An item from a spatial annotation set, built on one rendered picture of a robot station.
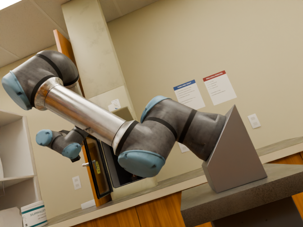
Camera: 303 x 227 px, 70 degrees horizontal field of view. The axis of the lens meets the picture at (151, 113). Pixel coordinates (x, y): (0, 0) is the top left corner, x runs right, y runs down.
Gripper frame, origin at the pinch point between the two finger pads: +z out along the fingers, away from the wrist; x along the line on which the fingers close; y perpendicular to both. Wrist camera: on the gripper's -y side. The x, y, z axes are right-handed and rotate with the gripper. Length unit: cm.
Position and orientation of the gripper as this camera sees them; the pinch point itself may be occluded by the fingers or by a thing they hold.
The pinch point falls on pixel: (81, 146)
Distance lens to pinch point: 136.3
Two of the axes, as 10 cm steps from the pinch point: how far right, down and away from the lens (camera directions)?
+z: 1.8, 2.0, 9.6
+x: -9.3, 3.4, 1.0
